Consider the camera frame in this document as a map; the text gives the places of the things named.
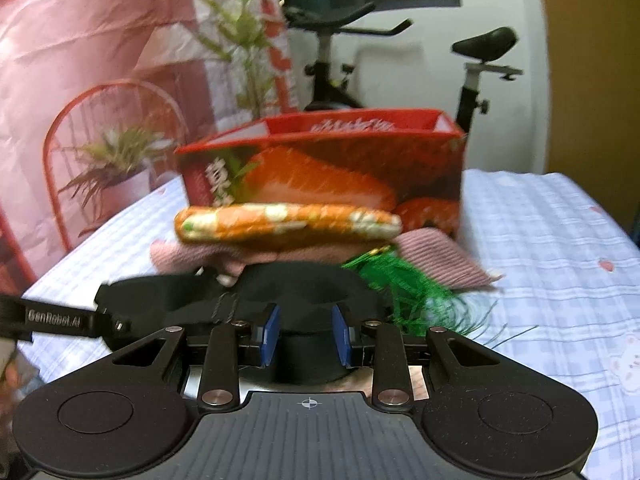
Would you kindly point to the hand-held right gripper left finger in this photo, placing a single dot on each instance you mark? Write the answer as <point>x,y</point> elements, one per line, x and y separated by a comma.
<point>271,335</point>

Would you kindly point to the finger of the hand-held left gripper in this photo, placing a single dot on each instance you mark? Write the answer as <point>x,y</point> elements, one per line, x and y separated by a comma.
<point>117,327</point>

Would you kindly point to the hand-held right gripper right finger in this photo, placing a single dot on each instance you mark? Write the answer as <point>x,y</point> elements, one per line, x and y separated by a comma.
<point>341,335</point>

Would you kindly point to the orange floral oven mitt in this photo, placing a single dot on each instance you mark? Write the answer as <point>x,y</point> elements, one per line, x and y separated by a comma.
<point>280,225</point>

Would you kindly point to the red strawberry print box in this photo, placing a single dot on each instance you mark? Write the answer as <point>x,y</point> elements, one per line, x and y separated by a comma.
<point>325,180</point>

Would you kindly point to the green tassel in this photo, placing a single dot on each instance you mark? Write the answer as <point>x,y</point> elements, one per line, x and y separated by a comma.
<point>405,285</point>

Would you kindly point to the pink knitted cloth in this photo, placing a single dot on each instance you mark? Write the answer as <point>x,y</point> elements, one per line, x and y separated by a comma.
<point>440,260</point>

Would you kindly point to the checked bed sheet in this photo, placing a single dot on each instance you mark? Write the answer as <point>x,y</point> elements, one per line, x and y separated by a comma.
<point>550,260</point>

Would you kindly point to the pink printed backdrop cloth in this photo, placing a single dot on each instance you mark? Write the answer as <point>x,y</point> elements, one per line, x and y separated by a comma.
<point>75,35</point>

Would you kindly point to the black exercise bike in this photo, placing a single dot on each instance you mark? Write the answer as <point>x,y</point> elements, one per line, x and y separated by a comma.
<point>325,50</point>

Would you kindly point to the wooden panel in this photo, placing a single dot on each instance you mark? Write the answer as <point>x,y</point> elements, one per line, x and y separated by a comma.
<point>590,85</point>

